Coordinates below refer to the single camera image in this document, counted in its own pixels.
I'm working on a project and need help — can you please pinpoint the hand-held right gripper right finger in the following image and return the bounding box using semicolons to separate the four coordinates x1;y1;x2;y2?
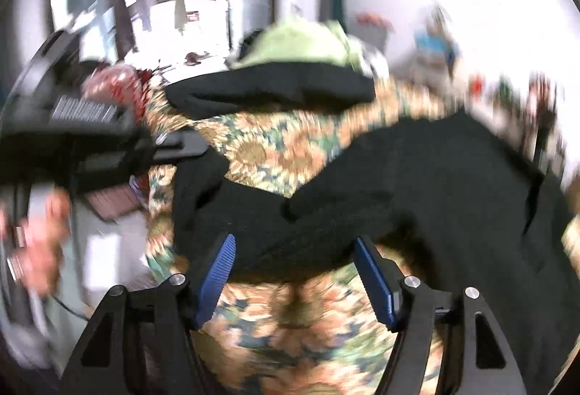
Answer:
353;235;529;395

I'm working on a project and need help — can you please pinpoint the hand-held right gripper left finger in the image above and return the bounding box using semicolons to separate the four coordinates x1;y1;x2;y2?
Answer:
61;233;237;395

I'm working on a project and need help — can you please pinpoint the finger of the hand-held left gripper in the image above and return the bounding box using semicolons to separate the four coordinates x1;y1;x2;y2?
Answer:
152;130;210;164

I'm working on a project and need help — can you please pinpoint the black garment with white label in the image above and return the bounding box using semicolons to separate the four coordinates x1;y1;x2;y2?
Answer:
171;109;580;395

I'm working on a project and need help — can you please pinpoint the person's left hand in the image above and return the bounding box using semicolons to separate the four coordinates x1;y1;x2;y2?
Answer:
0;191;73;297

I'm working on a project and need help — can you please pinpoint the sunflower print blanket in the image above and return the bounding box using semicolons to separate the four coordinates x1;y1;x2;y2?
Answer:
142;78;580;395

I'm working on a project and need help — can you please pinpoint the light green garment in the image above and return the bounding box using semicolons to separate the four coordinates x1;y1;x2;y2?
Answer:
229;16;363;71

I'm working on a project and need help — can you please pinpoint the grey cabinet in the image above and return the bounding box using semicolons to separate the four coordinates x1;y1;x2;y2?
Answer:
358;21;393;55

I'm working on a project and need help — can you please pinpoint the red cloth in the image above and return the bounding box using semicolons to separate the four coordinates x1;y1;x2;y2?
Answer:
356;12;393;28

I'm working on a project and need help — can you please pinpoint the teal plastic basin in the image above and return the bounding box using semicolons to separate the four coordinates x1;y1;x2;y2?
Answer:
414;32;456;60

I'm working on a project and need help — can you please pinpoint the black cable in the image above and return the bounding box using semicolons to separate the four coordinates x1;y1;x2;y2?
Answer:
45;292;92;324

